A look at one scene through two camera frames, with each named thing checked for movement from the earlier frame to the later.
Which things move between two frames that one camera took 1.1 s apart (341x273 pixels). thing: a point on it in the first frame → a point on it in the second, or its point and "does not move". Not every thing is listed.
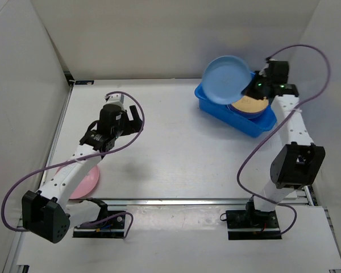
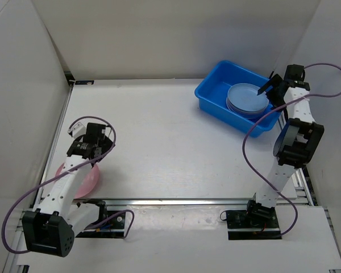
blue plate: (225, 78) → (244, 96)
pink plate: (87, 186) does not move
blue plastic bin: (256, 126) does not move
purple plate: (246, 114) does not move
